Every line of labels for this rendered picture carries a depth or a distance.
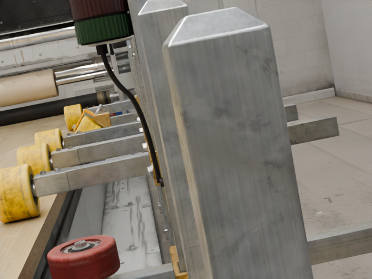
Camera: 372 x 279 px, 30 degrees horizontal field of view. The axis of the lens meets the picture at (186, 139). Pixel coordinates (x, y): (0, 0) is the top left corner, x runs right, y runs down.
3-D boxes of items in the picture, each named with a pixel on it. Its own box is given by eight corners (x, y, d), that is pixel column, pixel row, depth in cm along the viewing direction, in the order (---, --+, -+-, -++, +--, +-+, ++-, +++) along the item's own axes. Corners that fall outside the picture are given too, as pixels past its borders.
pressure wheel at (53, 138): (62, 155, 148) (68, 168, 155) (57, 122, 151) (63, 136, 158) (34, 161, 148) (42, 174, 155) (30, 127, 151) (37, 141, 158)
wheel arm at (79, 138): (268, 108, 158) (265, 93, 158) (271, 109, 154) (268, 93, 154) (50, 152, 155) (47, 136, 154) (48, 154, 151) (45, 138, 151)
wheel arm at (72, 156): (294, 118, 133) (291, 100, 133) (299, 120, 130) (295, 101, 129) (36, 170, 130) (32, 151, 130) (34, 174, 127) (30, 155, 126)
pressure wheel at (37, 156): (45, 133, 129) (46, 161, 123) (55, 165, 134) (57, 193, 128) (14, 139, 129) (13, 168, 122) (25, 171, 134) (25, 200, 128)
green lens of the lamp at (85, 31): (133, 35, 77) (129, 15, 76) (134, 33, 71) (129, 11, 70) (79, 45, 76) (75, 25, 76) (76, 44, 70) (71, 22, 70)
